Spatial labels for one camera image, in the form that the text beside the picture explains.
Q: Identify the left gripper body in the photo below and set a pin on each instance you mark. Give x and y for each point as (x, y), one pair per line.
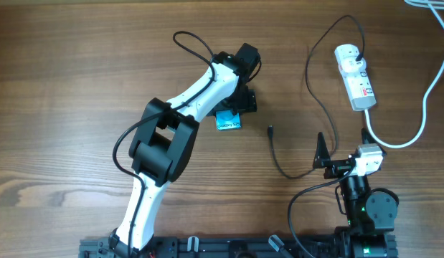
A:
(240, 101)

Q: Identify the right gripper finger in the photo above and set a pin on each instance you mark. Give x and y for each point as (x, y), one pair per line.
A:
(368, 139)
(322, 158)

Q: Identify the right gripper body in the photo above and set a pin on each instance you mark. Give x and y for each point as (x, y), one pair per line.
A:
(337, 169)

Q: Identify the smartphone with cyan screen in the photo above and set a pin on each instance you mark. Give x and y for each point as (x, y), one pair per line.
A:
(225, 120)

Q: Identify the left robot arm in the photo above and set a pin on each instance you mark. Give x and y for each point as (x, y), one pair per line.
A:
(165, 136)

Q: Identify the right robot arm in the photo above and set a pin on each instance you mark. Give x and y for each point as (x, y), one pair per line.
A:
(371, 212)

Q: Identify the white charger adapter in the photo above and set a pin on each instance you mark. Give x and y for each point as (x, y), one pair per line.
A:
(349, 67)

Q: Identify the white power strip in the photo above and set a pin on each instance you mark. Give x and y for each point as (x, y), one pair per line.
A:
(359, 88)

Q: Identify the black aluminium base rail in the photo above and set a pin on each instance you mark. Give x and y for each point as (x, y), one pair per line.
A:
(328, 245)

